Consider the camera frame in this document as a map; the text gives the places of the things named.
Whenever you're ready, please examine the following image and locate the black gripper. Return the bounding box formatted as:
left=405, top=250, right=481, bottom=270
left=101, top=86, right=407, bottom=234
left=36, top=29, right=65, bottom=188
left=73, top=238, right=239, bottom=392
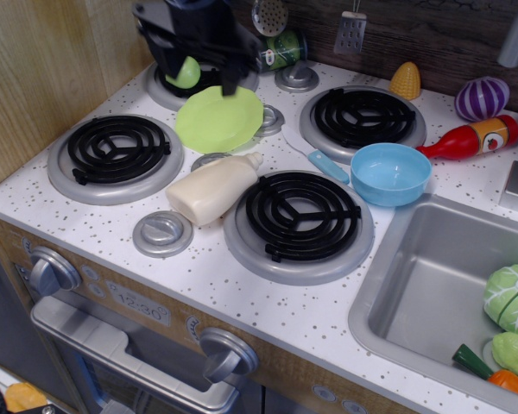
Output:
left=132, top=1, right=260, bottom=97

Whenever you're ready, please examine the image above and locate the green toy pear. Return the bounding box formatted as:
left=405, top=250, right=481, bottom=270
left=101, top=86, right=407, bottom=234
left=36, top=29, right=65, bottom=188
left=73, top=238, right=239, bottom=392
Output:
left=165, top=56, right=201, bottom=89

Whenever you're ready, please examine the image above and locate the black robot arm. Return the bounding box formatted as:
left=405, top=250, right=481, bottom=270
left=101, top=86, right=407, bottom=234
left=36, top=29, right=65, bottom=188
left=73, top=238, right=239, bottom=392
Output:
left=132, top=1, right=261, bottom=96

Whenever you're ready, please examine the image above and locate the blue plastic bowl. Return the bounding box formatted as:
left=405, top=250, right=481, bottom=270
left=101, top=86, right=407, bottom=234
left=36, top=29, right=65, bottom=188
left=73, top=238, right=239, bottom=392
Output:
left=351, top=143, right=432, bottom=207

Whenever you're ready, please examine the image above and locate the back left stove burner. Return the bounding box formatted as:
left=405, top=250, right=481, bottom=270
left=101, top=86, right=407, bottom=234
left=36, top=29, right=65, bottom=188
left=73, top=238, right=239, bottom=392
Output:
left=145, top=60, right=260, bottom=112

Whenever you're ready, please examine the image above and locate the stove burner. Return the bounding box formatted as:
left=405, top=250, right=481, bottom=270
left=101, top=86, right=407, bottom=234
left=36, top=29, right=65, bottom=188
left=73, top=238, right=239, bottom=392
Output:
left=299, top=86, right=426, bottom=164
left=224, top=171, right=375, bottom=285
left=145, top=60, right=260, bottom=112
left=47, top=115, right=184, bottom=206

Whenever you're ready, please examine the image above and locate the light green plate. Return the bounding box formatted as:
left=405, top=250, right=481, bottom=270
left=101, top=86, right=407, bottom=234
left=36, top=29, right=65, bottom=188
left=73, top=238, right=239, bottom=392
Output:
left=174, top=86, right=263, bottom=154

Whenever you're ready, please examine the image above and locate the silver perforated ladle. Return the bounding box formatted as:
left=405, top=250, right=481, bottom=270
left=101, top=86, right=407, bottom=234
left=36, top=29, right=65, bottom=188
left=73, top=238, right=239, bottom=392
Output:
left=251, top=0, right=288, bottom=37

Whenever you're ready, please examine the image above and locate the green toy can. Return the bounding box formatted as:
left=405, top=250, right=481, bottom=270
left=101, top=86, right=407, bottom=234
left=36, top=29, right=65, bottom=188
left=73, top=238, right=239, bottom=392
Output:
left=259, top=28, right=308, bottom=72

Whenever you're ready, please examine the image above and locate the silver knob under plate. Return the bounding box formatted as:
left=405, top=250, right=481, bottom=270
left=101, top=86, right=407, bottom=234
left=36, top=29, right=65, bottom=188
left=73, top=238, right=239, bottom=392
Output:
left=255, top=104, right=285, bottom=138

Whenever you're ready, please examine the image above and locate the middle silver stovetop knob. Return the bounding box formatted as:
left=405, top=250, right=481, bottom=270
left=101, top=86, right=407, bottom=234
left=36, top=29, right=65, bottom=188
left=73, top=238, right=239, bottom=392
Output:
left=191, top=153, right=230, bottom=172

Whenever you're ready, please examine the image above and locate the silver stovetop knob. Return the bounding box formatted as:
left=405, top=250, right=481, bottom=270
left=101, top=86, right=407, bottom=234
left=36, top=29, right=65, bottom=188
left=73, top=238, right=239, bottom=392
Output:
left=132, top=210, right=193, bottom=258
left=191, top=153, right=230, bottom=172
left=275, top=60, right=319, bottom=93

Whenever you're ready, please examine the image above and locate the back silver stovetop knob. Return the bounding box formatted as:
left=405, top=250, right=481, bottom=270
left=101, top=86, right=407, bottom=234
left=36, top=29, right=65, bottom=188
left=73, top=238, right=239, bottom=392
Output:
left=275, top=60, right=319, bottom=93

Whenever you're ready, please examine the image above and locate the front left stove burner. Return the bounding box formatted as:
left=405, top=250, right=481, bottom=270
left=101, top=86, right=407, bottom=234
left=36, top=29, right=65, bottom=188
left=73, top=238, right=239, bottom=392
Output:
left=47, top=115, right=184, bottom=206

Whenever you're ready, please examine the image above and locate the cream toy bottle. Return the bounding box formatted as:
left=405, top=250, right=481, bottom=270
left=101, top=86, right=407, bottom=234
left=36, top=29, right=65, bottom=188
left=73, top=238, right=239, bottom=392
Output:
left=166, top=152, right=263, bottom=225

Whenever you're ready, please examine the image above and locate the back right stove burner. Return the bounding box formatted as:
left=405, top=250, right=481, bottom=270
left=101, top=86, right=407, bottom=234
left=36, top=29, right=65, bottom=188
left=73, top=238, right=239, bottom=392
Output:
left=299, top=86, right=426, bottom=164

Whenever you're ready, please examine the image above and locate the silver slotted spatula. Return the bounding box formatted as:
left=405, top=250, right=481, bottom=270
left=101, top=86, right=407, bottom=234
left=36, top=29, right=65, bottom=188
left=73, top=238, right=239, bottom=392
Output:
left=333, top=0, right=368, bottom=55

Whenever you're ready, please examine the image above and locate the front silver stovetop knob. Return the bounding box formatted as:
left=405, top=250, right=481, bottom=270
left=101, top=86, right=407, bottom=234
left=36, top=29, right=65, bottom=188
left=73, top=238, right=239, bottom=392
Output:
left=132, top=210, right=193, bottom=258

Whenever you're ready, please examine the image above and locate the front right stove burner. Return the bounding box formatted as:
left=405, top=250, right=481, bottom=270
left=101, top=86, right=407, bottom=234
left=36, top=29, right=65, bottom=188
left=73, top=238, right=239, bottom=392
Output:
left=224, top=171, right=375, bottom=285

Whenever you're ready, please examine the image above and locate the yellow toy corn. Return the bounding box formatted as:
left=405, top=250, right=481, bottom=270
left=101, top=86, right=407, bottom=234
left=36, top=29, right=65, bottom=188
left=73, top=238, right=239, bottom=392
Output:
left=388, top=61, right=421, bottom=100

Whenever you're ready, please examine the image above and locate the oven clock display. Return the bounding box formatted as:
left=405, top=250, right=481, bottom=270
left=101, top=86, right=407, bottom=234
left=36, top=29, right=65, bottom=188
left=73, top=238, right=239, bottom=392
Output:
left=105, top=281, right=171, bottom=327

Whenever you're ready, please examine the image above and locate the left oven dial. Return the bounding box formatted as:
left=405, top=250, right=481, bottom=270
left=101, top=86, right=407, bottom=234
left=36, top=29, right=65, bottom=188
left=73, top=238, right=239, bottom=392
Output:
left=28, top=246, right=82, bottom=297

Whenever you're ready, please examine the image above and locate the oven dial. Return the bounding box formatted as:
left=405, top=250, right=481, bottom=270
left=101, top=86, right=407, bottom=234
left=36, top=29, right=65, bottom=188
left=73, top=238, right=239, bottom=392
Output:
left=28, top=246, right=82, bottom=297
left=199, top=327, right=259, bottom=384

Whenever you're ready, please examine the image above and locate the red toy ketchup bottle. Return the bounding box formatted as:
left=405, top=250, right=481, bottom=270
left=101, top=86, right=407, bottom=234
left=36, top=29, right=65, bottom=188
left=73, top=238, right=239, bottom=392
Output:
left=416, top=115, right=518, bottom=160

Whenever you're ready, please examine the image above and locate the purple striped toy onion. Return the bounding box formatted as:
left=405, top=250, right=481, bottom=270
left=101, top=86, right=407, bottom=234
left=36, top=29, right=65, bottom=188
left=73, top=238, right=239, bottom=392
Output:
left=454, top=77, right=510, bottom=122

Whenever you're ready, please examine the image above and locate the right oven dial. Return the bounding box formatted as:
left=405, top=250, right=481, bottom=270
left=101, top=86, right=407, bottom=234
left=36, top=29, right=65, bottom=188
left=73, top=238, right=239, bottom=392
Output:
left=199, top=327, right=259, bottom=384

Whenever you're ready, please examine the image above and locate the silver sink basin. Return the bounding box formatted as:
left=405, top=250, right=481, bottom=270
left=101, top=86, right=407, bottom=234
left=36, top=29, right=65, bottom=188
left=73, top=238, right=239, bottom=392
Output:
left=349, top=195, right=518, bottom=413

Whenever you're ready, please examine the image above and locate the yellow object on floor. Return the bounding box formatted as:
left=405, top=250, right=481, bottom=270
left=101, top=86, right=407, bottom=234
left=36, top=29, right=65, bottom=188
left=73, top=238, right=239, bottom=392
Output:
left=4, top=382, right=48, bottom=413

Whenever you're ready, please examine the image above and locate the green toy cabbage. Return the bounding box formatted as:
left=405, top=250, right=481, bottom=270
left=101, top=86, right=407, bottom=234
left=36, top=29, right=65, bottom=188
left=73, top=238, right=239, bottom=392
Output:
left=483, top=264, right=518, bottom=335

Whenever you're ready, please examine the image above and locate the small green toy vegetable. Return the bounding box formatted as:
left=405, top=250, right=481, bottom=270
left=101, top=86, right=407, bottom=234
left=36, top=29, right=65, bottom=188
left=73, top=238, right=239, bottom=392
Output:
left=491, top=332, right=518, bottom=375

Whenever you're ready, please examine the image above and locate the orange toy carrot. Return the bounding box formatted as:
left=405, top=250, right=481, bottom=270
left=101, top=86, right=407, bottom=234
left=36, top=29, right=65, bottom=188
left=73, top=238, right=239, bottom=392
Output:
left=452, top=344, right=518, bottom=394

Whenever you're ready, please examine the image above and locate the blue handled toy knife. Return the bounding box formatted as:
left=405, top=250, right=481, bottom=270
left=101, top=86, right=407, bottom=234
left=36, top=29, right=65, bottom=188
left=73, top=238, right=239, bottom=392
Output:
left=281, top=124, right=351, bottom=185

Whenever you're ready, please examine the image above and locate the silver oven door handle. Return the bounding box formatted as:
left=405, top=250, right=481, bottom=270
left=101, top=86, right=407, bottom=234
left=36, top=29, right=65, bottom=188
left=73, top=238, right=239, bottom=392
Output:
left=31, top=297, right=239, bottom=413

